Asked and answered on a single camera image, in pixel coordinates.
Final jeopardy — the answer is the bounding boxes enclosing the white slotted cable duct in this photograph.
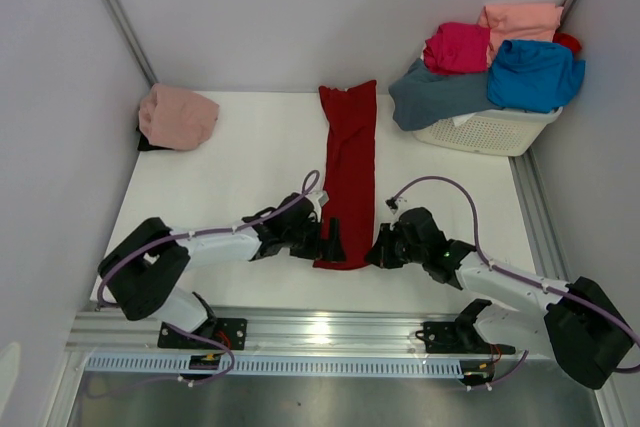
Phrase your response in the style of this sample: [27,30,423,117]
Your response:
[85,353,463,379]

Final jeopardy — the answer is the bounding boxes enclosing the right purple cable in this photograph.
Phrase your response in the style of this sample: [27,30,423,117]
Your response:
[389,175,640,388]

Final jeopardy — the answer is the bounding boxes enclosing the folded black t-shirt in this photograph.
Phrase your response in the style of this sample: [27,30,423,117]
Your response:
[136,125,165,152]

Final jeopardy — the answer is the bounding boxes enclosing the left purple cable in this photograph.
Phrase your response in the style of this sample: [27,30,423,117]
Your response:
[95,169,321,388]

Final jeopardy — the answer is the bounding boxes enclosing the aluminium mounting rail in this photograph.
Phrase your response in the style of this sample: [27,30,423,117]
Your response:
[64,307,457,358]

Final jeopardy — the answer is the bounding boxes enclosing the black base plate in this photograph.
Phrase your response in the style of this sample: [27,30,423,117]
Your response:
[414,321,516,355]
[157,318,248,351]

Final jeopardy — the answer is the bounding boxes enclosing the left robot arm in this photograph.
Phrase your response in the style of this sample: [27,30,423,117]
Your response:
[97,191,346,348]

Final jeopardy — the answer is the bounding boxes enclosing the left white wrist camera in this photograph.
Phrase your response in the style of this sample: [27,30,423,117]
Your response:
[306,190,329,213]

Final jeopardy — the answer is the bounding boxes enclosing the folded pink t-shirt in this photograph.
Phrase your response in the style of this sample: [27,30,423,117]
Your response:
[138,83,220,151]

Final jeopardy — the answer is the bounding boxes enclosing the slate blue t-shirt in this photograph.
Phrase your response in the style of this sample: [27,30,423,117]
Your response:
[388,59,497,132]

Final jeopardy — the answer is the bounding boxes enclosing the purple cable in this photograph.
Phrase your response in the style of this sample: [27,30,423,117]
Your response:
[389,175,640,388]
[95,169,321,388]

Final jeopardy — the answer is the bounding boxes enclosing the left corner aluminium profile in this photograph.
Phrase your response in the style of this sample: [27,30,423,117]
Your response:
[101,0,158,87]

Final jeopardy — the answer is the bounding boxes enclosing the dark red t-shirt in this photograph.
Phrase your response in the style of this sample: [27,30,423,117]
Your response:
[313,80,377,271]

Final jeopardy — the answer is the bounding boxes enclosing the white garment in basket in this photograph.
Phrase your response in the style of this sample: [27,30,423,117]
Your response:
[451,113,475,127]

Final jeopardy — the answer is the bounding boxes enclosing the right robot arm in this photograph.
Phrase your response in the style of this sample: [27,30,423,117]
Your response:
[366,208,634,390]

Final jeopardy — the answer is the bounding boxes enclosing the salmon pink t-shirt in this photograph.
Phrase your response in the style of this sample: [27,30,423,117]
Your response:
[477,3,564,65]

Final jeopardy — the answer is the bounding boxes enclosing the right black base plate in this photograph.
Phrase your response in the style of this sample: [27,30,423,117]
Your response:
[414,321,516,355]

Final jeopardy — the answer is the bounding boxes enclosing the magenta t-shirt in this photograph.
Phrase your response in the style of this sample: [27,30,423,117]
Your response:
[423,22,490,75]

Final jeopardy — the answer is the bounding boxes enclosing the bright red t-shirt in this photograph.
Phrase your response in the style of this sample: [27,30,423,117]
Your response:
[553,32,583,56]

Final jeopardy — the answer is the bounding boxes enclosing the white laundry basket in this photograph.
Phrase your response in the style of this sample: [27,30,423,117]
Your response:
[412,107,563,157]

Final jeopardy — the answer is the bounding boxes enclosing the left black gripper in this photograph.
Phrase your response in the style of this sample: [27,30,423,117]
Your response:
[283,216,344,262]

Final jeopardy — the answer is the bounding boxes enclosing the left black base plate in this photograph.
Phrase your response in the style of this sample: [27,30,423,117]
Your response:
[157,318,248,351]

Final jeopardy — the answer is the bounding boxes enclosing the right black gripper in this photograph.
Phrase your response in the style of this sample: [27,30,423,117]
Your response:
[364,223,427,269]

